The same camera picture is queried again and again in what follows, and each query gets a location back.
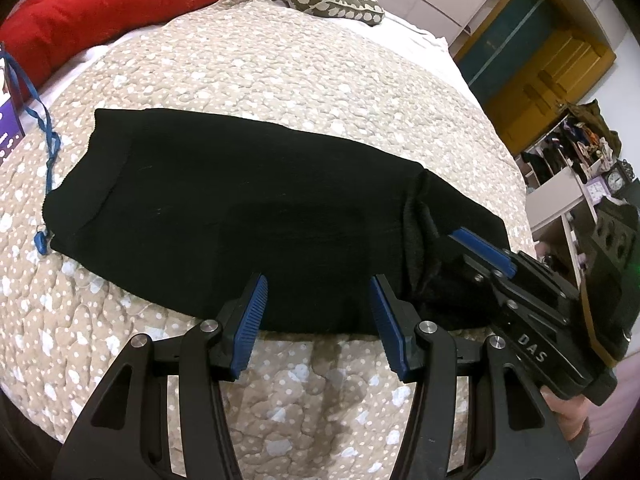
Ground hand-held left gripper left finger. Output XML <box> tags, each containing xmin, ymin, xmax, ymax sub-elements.
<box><xmin>51</xmin><ymin>273</ymin><xmax>268</xmax><ymax>480</ymax></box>

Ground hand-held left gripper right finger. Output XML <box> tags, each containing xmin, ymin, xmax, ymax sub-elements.
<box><xmin>369</xmin><ymin>274</ymin><xmax>581</xmax><ymax>480</ymax></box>

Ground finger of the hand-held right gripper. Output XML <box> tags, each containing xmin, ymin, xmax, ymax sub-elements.
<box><xmin>447</xmin><ymin>227</ymin><xmax>520</xmax><ymax>281</ymax></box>
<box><xmin>431</xmin><ymin>245</ymin><xmax>503</xmax><ymax>323</ymax></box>

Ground black pants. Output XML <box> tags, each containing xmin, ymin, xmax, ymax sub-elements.
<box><xmin>42</xmin><ymin>107</ymin><xmax>512</xmax><ymax>336</ymax></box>

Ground person's right hand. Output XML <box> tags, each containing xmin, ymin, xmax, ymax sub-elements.
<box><xmin>544</xmin><ymin>389</ymin><xmax>598</xmax><ymax>442</ymax></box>

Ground cluttered white shelf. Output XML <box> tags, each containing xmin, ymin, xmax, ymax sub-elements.
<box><xmin>517</xmin><ymin>100</ymin><xmax>640</xmax><ymax>281</ymax></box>

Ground small dark table clock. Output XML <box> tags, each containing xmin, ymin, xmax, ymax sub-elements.
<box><xmin>604</xmin><ymin>159</ymin><xmax>635</xmax><ymax>198</ymax></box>

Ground yellow wooden door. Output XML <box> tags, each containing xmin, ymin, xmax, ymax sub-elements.
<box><xmin>484</xmin><ymin>27</ymin><xmax>617</xmax><ymax>155</ymax></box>

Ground teal door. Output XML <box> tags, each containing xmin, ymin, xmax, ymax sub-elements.
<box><xmin>456</xmin><ymin>0</ymin><xmax>557</xmax><ymax>88</ymax></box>

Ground beige dotted quilted blanket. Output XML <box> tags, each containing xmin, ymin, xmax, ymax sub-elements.
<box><xmin>0</xmin><ymin>0</ymin><xmax>535</xmax><ymax>467</ymax></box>

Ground purple badge card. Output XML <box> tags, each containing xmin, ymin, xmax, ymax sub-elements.
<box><xmin>0</xmin><ymin>42</ymin><xmax>26</xmax><ymax>165</ymax></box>

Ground red floral quilt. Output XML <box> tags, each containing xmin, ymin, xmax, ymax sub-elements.
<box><xmin>0</xmin><ymin>0</ymin><xmax>351</xmax><ymax>92</ymax></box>

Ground blue lanyard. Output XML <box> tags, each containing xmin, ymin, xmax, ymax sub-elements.
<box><xmin>9</xmin><ymin>54</ymin><xmax>62</xmax><ymax>257</ymax></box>

